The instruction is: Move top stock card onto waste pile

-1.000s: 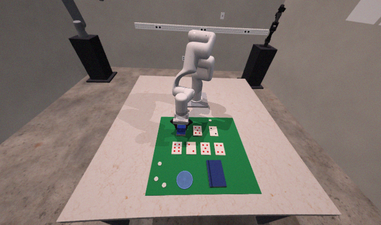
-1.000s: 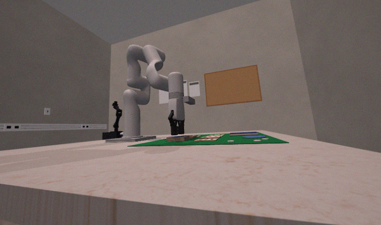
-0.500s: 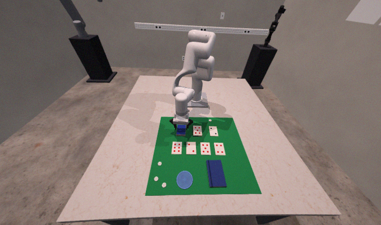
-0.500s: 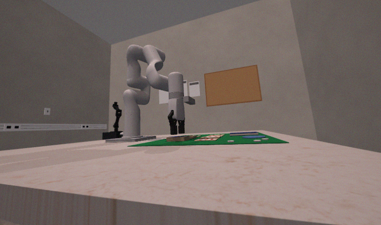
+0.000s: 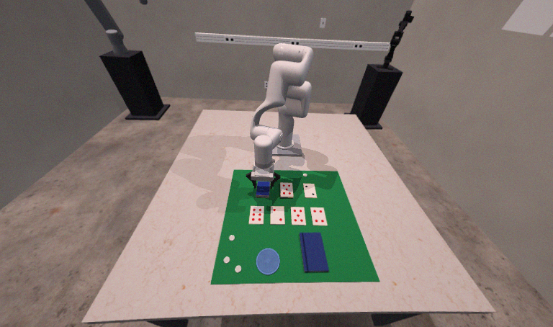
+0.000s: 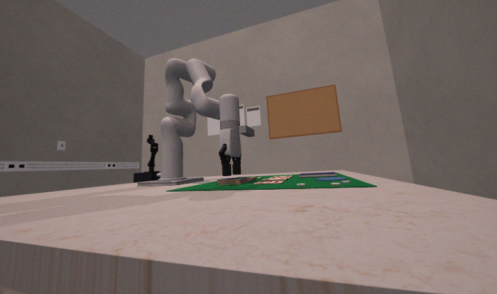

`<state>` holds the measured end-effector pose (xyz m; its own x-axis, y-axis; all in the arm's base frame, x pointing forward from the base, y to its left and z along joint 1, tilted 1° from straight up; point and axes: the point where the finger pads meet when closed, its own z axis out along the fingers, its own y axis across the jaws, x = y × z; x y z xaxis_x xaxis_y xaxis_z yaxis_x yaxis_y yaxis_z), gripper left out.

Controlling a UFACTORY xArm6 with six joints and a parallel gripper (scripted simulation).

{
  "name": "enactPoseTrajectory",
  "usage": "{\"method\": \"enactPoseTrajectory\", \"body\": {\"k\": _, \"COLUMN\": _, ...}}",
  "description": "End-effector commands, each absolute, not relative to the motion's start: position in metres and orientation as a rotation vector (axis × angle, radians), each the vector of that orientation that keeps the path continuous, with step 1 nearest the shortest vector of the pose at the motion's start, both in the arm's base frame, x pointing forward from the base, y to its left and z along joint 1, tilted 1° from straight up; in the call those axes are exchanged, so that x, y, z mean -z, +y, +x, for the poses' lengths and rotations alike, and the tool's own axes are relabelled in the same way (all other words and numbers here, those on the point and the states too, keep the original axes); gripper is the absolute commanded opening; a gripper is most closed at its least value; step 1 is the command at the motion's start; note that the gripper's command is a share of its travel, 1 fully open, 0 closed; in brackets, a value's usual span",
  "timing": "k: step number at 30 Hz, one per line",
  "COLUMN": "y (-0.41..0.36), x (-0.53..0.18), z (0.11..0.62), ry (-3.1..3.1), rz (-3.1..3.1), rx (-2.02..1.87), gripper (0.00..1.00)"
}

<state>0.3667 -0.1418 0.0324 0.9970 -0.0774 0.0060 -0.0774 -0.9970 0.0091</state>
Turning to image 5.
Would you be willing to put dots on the green felt mat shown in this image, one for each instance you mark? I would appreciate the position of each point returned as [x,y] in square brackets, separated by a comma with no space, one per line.
[346,252]

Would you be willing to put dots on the blue round disc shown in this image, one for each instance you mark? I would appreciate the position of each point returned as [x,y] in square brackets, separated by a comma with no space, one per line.
[267,261]

